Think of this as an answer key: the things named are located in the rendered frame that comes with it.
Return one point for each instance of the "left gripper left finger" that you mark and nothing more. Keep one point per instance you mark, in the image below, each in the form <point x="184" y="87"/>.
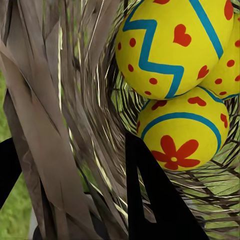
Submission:
<point x="10" y="168"/>

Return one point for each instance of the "easter egg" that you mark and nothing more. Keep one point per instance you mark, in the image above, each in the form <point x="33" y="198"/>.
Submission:
<point x="165" y="48"/>
<point x="224" y="79"/>
<point x="186" y="132"/>

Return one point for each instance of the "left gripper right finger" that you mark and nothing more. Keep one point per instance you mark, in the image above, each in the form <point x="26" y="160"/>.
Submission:
<point x="174" y="220"/>

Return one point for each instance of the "wicker basket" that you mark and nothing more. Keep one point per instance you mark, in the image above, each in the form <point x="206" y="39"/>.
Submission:
<point x="54" y="137"/>

